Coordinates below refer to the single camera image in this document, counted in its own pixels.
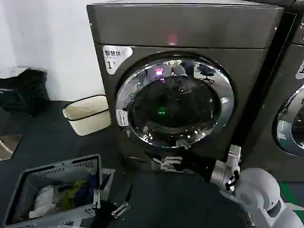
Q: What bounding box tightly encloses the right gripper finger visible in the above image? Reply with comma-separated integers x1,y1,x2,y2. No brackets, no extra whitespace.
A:
176,139,191,155
152,155,184,171

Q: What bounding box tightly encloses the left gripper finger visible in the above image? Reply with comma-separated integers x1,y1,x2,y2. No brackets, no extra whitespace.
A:
93,175,107,210
112,184,134,218

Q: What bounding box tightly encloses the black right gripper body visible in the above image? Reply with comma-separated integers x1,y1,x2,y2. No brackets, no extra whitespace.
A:
181,154,217,183

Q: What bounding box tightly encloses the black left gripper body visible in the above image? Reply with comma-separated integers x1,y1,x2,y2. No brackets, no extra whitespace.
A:
95,200,121,228

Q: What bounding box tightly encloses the blue cloth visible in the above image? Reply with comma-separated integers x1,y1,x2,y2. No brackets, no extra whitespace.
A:
78,174,100,205

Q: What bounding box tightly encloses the yellow-green cloth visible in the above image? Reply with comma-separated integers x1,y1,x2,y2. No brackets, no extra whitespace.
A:
62,180,87,205

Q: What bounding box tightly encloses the round glass dryer door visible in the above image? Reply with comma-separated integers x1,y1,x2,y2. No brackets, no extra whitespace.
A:
272,85,304,157
114,53,236,152

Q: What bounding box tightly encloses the white cloth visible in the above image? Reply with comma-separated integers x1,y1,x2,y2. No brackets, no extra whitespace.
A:
29,185,57,219

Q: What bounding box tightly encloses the grey plastic laundry basket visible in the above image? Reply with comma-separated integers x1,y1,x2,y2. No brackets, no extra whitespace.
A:
2,153,117,228

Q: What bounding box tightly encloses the cream bin with black rim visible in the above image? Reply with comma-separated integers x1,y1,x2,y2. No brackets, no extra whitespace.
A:
62,95,112,136

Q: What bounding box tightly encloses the grey dryer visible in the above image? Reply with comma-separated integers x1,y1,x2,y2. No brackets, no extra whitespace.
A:
242,0,304,183

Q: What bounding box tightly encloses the grey dryer numbered one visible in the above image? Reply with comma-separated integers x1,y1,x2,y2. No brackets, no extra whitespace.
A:
86,3,285,183

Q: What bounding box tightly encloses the black bag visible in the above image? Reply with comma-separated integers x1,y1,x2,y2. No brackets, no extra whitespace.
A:
0,68,50,117

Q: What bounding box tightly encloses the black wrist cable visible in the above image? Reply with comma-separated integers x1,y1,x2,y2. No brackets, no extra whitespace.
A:
224,170,241,193

